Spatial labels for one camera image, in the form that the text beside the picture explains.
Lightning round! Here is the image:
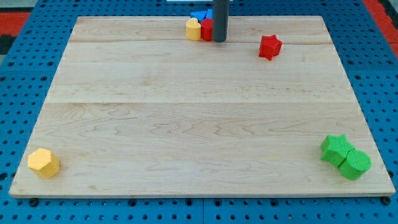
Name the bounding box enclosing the red star block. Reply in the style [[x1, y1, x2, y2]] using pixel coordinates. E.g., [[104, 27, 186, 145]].
[[259, 35, 282, 60]]

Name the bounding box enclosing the blue triangle block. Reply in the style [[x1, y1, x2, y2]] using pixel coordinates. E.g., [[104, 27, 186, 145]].
[[190, 11, 207, 23]]

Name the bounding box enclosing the yellow hexagon block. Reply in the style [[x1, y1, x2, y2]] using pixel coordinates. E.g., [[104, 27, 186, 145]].
[[28, 148, 60, 179]]

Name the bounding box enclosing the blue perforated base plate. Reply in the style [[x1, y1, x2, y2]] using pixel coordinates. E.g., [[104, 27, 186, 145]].
[[1, 1, 397, 223]]

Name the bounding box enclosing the blue cube block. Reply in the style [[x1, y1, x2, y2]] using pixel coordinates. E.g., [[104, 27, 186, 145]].
[[205, 9, 213, 19]]

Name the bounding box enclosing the green cylinder block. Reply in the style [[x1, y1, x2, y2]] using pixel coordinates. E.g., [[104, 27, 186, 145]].
[[338, 149, 372, 180]]

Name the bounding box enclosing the light wooden board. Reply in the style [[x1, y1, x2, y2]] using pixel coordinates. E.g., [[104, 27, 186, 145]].
[[9, 16, 396, 198]]

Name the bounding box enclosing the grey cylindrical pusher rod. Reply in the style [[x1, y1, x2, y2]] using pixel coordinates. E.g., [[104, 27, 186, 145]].
[[212, 0, 229, 42]]

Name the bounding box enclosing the yellow heart block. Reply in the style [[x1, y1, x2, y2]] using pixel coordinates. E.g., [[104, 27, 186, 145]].
[[185, 17, 201, 40]]

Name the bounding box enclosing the red cylinder block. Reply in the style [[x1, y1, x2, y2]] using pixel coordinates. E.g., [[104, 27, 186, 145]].
[[201, 19, 213, 41]]

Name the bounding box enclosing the green star block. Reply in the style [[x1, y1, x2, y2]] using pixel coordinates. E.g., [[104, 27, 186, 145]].
[[320, 134, 355, 167]]

